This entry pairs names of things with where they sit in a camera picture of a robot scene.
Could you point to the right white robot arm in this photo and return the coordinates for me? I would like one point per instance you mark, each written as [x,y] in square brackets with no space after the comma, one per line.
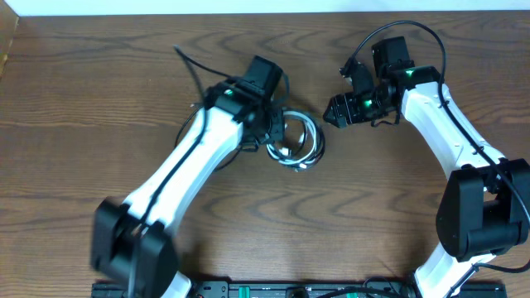
[484,210]

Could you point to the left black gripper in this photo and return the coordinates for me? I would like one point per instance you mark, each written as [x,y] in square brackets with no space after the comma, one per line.
[277,134]

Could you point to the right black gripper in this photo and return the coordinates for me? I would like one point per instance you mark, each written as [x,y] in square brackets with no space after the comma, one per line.
[343,103]

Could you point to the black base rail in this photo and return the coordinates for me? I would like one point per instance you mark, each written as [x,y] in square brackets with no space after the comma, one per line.
[224,289]

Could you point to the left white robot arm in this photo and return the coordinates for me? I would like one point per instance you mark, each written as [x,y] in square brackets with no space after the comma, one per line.
[133,242]

